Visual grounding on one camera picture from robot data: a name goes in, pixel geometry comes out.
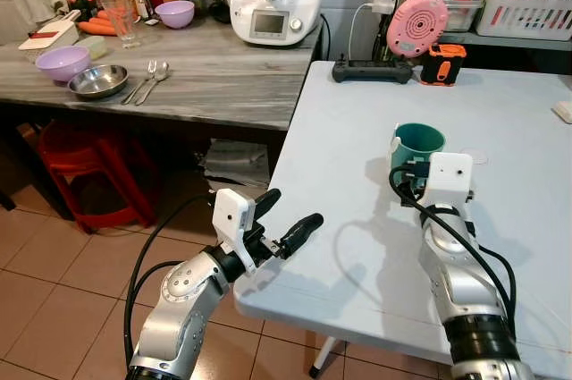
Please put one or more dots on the steel fork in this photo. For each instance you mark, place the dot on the steel fork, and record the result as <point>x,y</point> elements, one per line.
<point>141,82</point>

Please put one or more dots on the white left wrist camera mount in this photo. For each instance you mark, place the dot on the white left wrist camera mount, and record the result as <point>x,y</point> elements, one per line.
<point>232,215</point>

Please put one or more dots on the steel spoon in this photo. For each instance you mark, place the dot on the steel spoon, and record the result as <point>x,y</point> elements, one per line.
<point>156,76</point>

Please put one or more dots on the steel bowl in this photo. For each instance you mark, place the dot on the steel bowl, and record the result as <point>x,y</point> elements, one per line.
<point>98,82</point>

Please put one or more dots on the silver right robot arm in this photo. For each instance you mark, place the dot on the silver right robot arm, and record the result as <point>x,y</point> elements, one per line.
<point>469,291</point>

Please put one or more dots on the orange black device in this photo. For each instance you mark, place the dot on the orange black device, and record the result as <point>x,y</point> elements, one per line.
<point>442,65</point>

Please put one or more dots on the pale green sponge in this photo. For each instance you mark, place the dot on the pale green sponge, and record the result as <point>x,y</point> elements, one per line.
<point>92,47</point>

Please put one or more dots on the large purple bowl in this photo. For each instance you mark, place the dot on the large purple bowl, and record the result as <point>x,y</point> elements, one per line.
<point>63,65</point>

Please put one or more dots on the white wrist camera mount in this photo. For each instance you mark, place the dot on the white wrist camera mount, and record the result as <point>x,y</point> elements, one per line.
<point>447,179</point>
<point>232,215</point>

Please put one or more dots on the white table leg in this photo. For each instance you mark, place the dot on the white table leg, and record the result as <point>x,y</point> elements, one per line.
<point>323,358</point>

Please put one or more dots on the pink round device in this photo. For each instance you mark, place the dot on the pink round device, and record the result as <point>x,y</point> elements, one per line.
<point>418,24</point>

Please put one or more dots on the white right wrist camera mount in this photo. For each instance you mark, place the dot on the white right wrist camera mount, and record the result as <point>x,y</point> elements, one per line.
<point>447,179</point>

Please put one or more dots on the small purple bowl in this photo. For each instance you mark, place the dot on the small purple bowl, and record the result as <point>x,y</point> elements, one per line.
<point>175,14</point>

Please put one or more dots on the orange carrots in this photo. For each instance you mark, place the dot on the orange carrots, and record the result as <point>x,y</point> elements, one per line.
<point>94,27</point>

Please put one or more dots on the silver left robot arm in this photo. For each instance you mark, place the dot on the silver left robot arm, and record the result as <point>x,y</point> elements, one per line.
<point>183,304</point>

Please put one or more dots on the white vegetable slicer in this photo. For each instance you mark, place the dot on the white vegetable slicer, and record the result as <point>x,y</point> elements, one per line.
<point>49,33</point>

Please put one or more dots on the teal cup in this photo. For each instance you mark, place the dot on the teal cup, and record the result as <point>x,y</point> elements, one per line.
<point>420,143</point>

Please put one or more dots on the white power strip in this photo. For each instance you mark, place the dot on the white power strip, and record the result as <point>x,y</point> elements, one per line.
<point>563,112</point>

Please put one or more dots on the grey paper stack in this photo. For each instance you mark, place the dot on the grey paper stack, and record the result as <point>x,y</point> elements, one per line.
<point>235,165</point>

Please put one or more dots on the clear plastic container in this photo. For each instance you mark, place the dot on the clear plastic container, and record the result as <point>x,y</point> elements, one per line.
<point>465,15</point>

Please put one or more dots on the clear drinking glass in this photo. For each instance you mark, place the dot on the clear drinking glass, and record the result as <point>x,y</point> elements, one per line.
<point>123,27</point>

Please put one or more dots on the red plastic stool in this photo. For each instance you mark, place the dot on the red plastic stool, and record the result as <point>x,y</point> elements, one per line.
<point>98,174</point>

